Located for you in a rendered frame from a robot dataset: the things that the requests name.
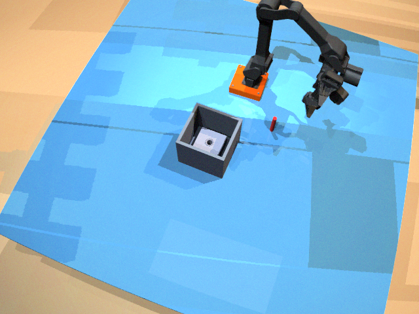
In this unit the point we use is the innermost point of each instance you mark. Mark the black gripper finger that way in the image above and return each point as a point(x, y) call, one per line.
point(325, 88)
point(310, 106)

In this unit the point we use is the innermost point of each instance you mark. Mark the red peg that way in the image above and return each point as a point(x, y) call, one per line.
point(273, 123)

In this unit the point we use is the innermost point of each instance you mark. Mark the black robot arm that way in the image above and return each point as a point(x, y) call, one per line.
point(333, 55)

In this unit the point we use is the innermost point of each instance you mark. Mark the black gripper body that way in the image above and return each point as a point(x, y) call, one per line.
point(327, 74)

